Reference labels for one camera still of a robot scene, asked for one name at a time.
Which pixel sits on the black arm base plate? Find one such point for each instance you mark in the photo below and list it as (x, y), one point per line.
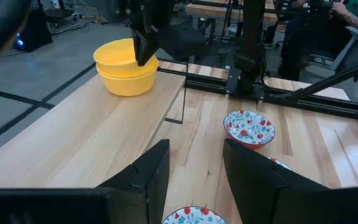
(231, 88)

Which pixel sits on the black metal table frame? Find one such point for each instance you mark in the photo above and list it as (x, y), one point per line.
(322, 105)

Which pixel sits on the yellow plastic mini bowl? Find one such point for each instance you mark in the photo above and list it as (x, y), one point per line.
(113, 56)
(126, 87)

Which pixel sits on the red floral ceramic mini bowl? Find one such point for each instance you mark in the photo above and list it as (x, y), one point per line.
(280, 163)
(194, 217)
(249, 129)

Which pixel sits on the wooden background table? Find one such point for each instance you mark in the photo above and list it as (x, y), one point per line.
(216, 12)

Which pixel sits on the white grey office chair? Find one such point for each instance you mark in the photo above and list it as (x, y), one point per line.
(357, 35)

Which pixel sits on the person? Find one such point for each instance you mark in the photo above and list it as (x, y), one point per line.
(306, 37)

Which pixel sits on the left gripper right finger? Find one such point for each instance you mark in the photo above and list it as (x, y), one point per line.
(275, 202)

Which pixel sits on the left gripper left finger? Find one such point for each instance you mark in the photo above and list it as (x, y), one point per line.
(135, 202)

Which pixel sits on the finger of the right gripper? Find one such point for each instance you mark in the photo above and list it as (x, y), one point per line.
(146, 46)

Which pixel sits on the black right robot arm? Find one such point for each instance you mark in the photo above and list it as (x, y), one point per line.
(250, 46)

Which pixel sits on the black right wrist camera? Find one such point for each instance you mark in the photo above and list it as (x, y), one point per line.
(182, 42)

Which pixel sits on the black box with blue light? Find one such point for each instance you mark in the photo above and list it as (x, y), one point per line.
(37, 34)

